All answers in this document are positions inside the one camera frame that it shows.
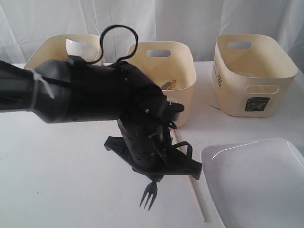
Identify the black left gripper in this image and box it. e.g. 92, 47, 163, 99
104, 102, 202, 182

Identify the steel fork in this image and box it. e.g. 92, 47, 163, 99
140, 181, 158, 211

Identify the light wooden chopstick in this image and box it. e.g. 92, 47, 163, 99
174, 132, 207, 222

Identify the steel table knife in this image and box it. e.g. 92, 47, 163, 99
161, 80, 176, 90

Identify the white ceramic bowl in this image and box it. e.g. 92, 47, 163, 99
65, 39, 98, 62

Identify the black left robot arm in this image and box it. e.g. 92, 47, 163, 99
0, 57, 202, 182

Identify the cream bin with triangle mark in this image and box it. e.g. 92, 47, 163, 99
127, 41, 197, 128

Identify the white square plate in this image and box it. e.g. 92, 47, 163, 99
201, 138, 304, 228

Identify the cream bin with square mark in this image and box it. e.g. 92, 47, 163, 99
212, 34, 298, 117

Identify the white zip tie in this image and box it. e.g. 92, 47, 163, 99
25, 68, 55, 112

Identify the cream bin with circle mark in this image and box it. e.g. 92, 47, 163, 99
24, 34, 101, 69

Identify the white backdrop curtain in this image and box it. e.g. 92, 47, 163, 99
0, 0, 304, 69

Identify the black cable loop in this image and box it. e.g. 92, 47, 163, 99
85, 24, 139, 66

